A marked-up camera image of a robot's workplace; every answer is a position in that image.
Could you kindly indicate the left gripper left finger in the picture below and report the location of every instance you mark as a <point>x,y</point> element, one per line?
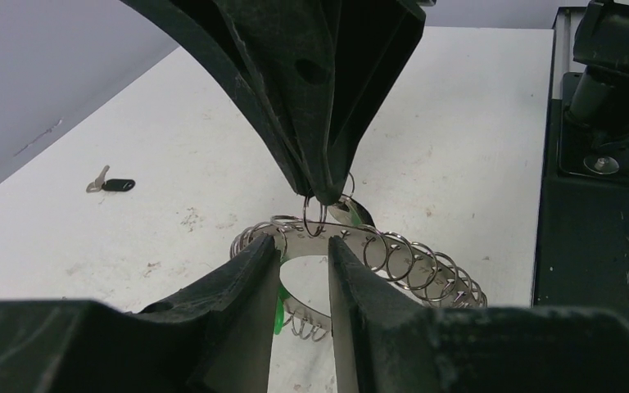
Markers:
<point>215,335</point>

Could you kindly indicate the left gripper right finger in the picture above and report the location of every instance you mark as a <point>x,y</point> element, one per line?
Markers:
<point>385,342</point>

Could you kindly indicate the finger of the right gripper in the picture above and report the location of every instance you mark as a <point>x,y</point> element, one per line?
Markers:
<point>374,41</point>
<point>209,33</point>

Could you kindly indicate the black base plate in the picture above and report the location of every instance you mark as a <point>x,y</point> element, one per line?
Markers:
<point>582,247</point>

